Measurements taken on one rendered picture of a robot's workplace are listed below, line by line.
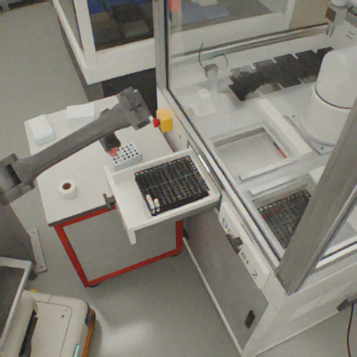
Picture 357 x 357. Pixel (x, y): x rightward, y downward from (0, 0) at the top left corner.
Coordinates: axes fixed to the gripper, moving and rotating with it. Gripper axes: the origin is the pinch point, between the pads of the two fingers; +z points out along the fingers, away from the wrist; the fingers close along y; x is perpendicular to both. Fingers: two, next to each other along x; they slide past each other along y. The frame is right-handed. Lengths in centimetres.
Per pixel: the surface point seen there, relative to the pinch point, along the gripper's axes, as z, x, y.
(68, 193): 0.8, 23.1, -8.9
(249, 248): -12, -18, -68
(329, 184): -60, -19, -81
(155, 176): -8.9, -7.2, -26.0
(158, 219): -8.1, 0.2, -42.0
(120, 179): -4.6, 3.5, -17.5
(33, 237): 79, 51, 34
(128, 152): 1.6, -6.6, -1.6
